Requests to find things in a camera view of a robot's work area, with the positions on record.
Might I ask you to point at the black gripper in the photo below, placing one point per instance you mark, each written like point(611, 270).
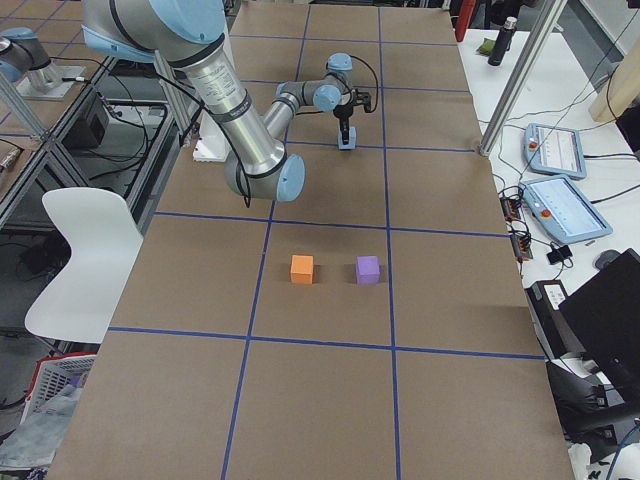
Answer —
point(344, 114)

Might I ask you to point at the light blue foam block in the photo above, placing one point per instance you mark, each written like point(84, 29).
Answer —
point(347, 138)

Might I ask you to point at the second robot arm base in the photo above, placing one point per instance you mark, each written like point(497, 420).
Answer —
point(26, 63)

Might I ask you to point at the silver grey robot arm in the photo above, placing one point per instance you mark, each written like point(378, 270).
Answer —
point(190, 36)

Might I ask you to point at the orange foam block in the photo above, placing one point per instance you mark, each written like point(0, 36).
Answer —
point(302, 269)

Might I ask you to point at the purple foam block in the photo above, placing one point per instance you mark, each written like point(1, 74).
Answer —
point(367, 270)

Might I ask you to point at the black water bottle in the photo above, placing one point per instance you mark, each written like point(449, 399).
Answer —
point(503, 41)

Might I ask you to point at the orange terminal strip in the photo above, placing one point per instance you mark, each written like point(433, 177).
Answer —
point(518, 230)

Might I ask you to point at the upper teach pendant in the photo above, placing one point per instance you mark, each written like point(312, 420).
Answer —
point(554, 150)

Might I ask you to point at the teach pendant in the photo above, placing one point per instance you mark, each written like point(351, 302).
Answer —
point(562, 210)
point(554, 150)

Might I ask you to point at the lower teach pendant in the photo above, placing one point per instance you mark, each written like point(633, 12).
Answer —
point(562, 210)

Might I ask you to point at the black power box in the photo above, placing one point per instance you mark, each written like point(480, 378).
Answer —
point(89, 128)

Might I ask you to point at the white plastic chair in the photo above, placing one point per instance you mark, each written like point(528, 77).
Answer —
point(79, 303)

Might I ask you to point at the black laptop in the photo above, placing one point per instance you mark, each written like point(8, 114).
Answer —
point(604, 312)

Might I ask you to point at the white laundry basket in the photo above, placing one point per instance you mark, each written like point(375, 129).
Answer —
point(51, 375)

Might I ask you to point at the aluminium frame post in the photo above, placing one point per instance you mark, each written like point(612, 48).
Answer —
point(536, 40)

